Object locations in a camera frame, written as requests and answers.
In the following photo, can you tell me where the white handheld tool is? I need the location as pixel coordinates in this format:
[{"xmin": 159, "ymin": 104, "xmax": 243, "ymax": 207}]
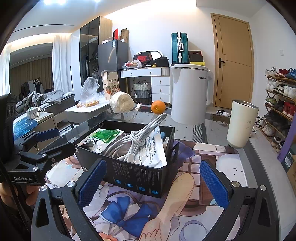
[{"xmin": 133, "ymin": 103, "xmax": 142, "ymax": 120}]

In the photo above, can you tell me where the printed carton box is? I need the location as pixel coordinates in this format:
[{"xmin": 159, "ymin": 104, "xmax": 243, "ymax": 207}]
[{"xmin": 101, "ymin": 70, "xmax": 121, "ymax": 101}]

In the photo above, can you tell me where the white side table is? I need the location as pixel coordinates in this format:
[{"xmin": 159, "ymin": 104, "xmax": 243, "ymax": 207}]
[{"xmin": 65, "ymin": 102, "xmax": 111, "ymax": 128}]

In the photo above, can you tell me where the white and blue plush toy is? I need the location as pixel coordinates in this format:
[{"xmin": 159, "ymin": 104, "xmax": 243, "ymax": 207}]
[{"xmin": 160, "ymin": 132, "xmax": 171, "ymax": 151}]

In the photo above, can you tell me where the bed with clothes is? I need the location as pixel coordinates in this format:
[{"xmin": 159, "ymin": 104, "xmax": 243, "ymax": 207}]
[{"xmin": 13, "ymin": 90, "xmax": 75, "ymax": 121}]

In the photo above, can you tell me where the white dresser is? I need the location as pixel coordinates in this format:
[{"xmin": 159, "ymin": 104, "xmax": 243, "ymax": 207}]
[{"xmin": 119, "ymin": 66, "xmax": 171, "ymax": 106}]

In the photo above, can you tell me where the bag of snacks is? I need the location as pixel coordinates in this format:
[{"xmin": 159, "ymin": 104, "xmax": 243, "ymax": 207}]
[{"xmin": 122, "ymin": 59, "xmax": 142, "ymax": 69}]

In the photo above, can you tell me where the printed table mat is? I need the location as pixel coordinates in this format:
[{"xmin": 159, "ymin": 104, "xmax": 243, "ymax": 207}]
[{"xmin": 45, "ymin": 139, "xmax": 249, "ymax": 241}]

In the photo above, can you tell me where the white round cloth bundle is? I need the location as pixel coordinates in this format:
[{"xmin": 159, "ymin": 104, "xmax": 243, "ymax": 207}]
[{"xmin": 109, "ymin": 91, "xmax": 135, "ymax": 113}]

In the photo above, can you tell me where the white curtain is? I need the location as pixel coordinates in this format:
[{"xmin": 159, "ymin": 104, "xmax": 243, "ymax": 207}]
[{"xmin": 52, "ymin": 35, "xmax": 72, "ymax": 93}]

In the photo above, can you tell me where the clear plastic bag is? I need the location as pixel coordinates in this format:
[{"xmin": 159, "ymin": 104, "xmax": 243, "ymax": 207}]
[{"xmin": 77, "ymin": 77, "xmax": 101, "ymax": 108}]

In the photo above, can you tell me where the dark grey fridge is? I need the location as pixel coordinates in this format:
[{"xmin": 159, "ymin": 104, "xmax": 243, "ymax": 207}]
[{"xmin": 98, "ymin": 39, "xmax": 130, "ymax": 93}]

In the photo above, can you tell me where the white electric kettle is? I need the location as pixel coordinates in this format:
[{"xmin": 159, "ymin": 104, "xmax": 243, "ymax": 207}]
[{"xmin": 170, "ymin": 63, "xmax": 214, "ymax": 126}]

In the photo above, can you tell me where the small green white box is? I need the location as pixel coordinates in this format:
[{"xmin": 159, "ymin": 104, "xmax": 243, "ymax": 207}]
[{"xmin": 26, "ymin": 108, "xmax": 43, "ymax": 120}]

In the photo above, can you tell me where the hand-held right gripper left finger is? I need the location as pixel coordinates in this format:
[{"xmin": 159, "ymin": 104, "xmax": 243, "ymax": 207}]
[{"xmin": 30, "ymin": 159, "xmax": 108, "ymax": 241}]

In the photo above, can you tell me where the teal suitcase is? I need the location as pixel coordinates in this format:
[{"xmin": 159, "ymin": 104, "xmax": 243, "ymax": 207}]
[{"xmin": 171, "ymin": 32, "xmax": 189, "ymax": 65}]

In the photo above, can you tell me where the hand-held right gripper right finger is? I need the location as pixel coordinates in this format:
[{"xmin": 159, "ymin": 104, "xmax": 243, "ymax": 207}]
[{"xmin": 199, "ymin": 159, "xmax": 281, "ymax": 241}]

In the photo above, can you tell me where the cream tumbler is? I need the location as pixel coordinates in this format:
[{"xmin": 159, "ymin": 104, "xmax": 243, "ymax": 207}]
[{"xmin": 227, "ymin": 100, "xmax": 259, "ymax": 149}]

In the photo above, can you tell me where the person's left forearm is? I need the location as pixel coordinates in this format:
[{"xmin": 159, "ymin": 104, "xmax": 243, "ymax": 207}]
[{"xmin": 0, "ymin": 199, "xmax": 35, "ymax": 241}]

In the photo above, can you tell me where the black and yellow box stack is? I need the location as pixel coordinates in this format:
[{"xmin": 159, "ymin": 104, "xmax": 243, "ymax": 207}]
[{"xmin": 188, "ymin": 50, "xmax": 206, "ymax": 65}]

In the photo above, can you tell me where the person's left hand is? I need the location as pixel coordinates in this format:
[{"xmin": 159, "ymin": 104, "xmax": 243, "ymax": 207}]
[{"xmin": 0, "ymin": 183, "xmax": 41, "ymax": 205}]

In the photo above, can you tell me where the grey nightstand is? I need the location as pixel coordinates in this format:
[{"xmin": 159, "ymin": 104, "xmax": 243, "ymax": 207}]
[{"xmin": 13, "ymin": 111, "xmax": 58, "ymax": 149}]

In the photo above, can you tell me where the dark glass wardrobe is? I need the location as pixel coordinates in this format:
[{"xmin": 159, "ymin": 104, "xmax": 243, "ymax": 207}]
[{"xmin": 79, "ymin": 16, "xmax": 112, "ymax": 98}]

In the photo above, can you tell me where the green and white packet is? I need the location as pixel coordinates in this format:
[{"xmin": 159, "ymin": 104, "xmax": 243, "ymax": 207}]
[{"xmin": 77, "ymin": 128, "xmax": 125, "ymax": 153}]

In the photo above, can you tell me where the shoe rack with shoes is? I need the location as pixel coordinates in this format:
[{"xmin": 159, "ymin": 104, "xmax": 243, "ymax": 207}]
[{"xmin": 264, "ymin": 67, "xmax": 296, "ymax": 153}]

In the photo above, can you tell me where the white printed medicine packet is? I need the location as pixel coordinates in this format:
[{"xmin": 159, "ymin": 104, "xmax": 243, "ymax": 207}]
[{"xmin": 134, "ymin": 126, "xmax": 168, "ymax": 167}]

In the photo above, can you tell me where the orange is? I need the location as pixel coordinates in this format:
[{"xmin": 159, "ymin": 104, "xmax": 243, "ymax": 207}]
[{"xmin": 151, "ymin": 100, "xmax": 166, "ymax": 115}]

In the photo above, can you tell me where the woven basket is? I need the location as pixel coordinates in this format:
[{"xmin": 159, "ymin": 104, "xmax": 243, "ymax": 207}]
[{"xmin": 133, "ymin": 80, "xmax": 152, "ymax": 105}]

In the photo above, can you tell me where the wooden door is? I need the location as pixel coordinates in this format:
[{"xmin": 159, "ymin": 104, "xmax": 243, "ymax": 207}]
[{"xmin": 210, "ymin": 13, "xmax": 255, "ymax": 109}]

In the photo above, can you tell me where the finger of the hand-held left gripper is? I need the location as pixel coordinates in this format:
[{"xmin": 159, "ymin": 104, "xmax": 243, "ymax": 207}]
[
  {"xmin": 35, "ymin": 142, "xmax": 76, "ymax": 169},
  {"xmin": 15, "ymin": 128, "xmax": 61, "ymax": 151}
]

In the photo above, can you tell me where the black cardboard box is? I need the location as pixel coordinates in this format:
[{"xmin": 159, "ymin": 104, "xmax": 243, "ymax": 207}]
[{"xmin": 73, "ymin": 120, "xmax": 179, "ymax": 198}]

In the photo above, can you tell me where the white cable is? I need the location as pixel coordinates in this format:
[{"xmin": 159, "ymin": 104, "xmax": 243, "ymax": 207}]
[{"xmin": 102, "ymin": 113, "xmax": 167, "ymax": 163}]

